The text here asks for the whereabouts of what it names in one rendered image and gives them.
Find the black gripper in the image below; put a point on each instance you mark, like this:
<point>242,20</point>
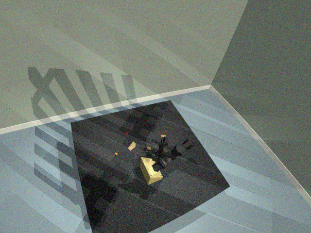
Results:
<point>162,150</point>

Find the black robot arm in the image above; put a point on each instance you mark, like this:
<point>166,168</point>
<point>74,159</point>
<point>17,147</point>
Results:
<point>178,150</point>

